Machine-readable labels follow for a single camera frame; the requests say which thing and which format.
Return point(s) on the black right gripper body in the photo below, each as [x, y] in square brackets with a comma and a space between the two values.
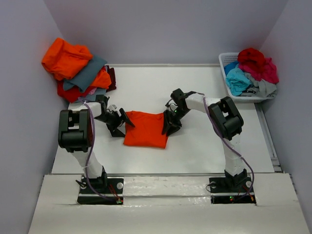
[175, 117]

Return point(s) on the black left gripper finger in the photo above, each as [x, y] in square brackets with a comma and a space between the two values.
[115, 132]
[125, 118]

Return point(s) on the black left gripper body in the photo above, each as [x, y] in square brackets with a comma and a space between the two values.
[110, 118]

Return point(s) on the orange t shirt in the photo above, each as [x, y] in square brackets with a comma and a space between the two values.
[147, 130]

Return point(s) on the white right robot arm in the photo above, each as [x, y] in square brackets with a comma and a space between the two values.
[227, 123]

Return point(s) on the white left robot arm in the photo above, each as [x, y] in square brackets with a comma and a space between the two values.
[76, 134]

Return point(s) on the dark maroon folded shirt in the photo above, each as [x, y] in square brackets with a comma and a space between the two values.
[112, 75]

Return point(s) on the red folded shirt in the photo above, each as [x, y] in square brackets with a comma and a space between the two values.
[102, 81]

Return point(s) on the grey-blue folded shirt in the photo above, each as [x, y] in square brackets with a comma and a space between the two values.
[87, 75]

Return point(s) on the teal shirt in basket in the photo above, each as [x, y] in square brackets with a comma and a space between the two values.
[235, 79]

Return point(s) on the white plastic laundry basket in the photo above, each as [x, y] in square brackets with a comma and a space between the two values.
[225, 59]

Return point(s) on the orange folded shirt on pile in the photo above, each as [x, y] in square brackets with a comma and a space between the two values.
[64, 60]

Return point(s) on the grey shirt in basket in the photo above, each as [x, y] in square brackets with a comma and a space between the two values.
[261, 88]

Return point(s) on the red shirt in basket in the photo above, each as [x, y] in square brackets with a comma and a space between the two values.
[252, 58]

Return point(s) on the magenta shirt in basket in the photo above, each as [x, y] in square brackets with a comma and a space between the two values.
[268, 74]

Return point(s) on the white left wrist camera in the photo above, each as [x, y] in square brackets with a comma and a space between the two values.
[114, 110]

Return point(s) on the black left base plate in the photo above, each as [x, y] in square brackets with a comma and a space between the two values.
[112, 194]

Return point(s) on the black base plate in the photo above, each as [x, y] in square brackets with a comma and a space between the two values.
[112, 194]
[224, 194]

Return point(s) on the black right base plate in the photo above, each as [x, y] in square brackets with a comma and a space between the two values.
[224, 194]

